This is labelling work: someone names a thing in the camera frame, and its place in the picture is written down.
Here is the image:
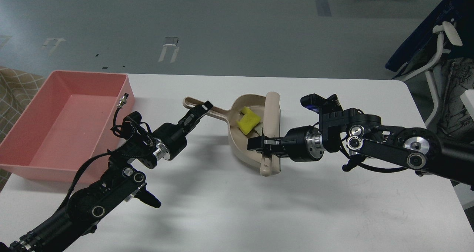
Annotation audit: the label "pink plastic bin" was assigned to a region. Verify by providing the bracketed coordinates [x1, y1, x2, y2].
[0, 71, 135, 183]

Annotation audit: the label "dark blue jacket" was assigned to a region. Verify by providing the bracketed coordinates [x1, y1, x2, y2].
[384, 0, 474, 77]

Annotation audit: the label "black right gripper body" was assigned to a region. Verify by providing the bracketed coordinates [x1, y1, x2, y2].
[282, 126, 325, 162]

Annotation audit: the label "beige plastic dustpan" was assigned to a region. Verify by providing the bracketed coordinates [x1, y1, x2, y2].
[183, 93, 282, 176]

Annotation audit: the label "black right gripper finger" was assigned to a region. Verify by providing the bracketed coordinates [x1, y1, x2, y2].
[247, 135, 287, 158]

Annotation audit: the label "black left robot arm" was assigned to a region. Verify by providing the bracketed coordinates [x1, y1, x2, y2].
[1, 94, 213, 252]

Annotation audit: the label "white office chair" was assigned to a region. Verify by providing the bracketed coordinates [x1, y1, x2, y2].
[398, 21, 463, 127]

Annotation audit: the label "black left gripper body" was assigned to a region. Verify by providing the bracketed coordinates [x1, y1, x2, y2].
[153, 122, 187, 160]

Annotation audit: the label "yellow sponge piece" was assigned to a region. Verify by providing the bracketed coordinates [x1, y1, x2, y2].
[237, 106, 262, 135]

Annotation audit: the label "beige checkered cloth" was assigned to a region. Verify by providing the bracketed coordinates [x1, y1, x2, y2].
[0, 67, 46, 191]

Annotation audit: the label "beige hand brush black bristles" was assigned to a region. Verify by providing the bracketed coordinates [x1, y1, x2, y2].
[260, 92, 280, 177]

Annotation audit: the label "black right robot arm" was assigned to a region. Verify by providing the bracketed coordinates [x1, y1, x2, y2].
[247, 94, 474, 187]

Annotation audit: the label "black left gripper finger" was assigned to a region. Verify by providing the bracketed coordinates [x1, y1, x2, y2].
[177, 101, 213, 134]

